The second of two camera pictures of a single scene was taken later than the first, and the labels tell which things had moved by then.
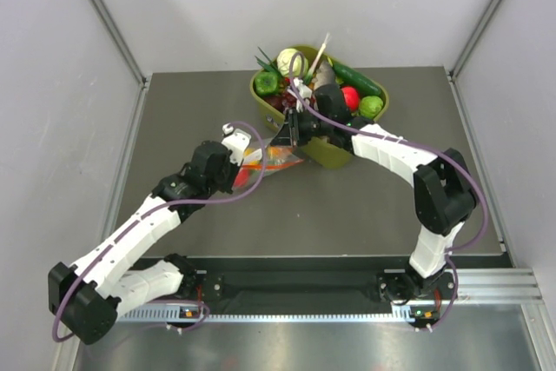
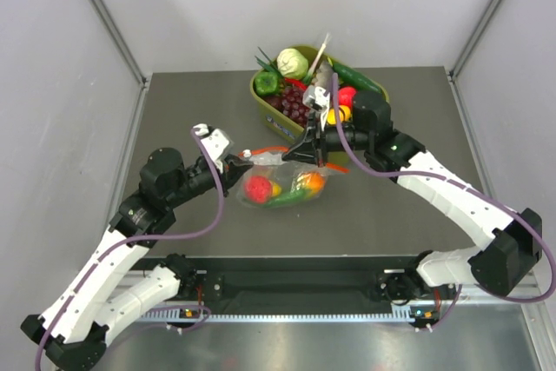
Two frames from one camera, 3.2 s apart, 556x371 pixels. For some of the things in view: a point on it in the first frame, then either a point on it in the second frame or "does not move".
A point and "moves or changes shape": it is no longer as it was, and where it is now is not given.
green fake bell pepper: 266,82 does not move
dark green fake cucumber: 354,78 does not move
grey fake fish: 325,76 does not move
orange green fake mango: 278,150 → 312,182
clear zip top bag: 274,157 moves or changes shape
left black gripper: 234,168 does not move
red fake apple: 351,96 does not move
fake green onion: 271,67 does not move
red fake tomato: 241,178 moves or changes shape
